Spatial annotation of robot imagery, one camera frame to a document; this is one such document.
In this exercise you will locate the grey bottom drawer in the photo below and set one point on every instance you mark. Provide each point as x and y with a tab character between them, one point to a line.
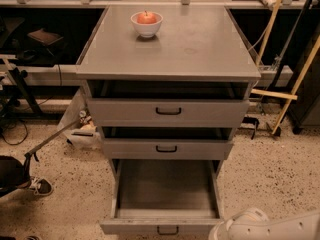
164	197

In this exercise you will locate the person leg in black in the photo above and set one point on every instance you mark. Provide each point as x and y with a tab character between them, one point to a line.
13	174

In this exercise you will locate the grey drawer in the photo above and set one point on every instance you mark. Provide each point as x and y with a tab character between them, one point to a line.
164	197
167	113
174	149

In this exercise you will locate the clear plastic bag with items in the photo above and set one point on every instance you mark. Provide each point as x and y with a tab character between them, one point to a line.
78	125

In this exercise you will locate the grey middle drawer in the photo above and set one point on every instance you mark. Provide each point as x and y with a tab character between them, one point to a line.
174	149

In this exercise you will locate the grey metal rod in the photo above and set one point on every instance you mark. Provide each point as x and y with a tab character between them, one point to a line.
31	152

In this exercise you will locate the wooden frame stand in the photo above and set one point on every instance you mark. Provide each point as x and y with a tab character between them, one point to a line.
288	97

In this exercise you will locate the white ceramic bowl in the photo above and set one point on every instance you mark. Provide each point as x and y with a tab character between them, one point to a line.
146	30

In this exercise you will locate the grey top drawer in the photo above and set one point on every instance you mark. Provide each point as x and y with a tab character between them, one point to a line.
167	113

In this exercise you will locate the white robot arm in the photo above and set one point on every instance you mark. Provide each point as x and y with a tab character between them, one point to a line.
254	224

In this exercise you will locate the black skate shoe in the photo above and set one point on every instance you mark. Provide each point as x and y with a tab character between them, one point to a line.
40	186

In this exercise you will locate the grey drawer cabinet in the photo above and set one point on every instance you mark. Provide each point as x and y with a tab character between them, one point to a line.
197	54

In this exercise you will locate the red apple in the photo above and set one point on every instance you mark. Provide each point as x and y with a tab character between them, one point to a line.
146	17

